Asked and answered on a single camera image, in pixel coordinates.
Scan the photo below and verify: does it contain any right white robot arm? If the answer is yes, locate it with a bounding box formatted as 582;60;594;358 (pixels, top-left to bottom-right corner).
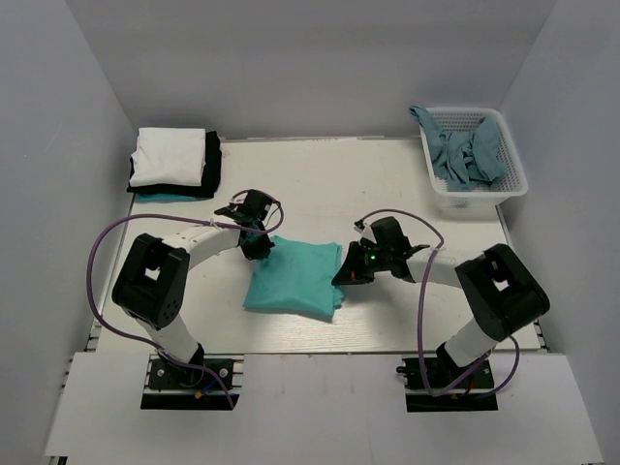
331;216;550;387

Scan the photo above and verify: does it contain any white plastic basket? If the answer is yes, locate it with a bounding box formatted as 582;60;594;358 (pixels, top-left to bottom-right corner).
418;107;528;209

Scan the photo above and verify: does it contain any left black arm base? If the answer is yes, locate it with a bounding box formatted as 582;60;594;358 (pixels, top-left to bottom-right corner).
140;356;243;412

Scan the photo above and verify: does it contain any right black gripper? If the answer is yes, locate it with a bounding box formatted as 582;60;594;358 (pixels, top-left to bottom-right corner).
332;240;391;286

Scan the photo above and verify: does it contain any grey blue crumpled t shirt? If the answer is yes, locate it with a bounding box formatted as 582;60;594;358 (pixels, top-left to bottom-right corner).
409;106;508;192

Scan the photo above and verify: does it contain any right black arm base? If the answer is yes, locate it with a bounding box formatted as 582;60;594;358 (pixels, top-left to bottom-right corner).
394;356;500;414

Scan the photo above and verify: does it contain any teal green t shirt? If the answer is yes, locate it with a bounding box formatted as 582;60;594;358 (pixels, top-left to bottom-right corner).
243;235;344;322

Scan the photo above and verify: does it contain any purple cable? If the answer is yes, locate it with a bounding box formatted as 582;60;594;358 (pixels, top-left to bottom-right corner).
353;208;522;399
85;191;286;408

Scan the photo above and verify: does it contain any folded teal t shirt bottom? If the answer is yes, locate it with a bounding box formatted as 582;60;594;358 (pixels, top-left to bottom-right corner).
135;194;199;203

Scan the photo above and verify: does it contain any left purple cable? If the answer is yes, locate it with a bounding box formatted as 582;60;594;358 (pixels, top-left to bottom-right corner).
85;191;286;408

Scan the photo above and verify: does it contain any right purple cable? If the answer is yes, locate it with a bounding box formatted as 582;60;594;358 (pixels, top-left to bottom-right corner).
353;208;522;399

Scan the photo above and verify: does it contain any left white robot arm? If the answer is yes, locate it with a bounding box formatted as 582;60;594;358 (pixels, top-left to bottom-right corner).
111;189;280;387

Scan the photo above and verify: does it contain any folded black t shirt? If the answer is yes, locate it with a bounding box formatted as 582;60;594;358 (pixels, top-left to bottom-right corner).
127;130;222;200

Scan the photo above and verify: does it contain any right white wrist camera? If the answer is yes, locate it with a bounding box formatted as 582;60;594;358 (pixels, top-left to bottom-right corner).
354;220;377;244

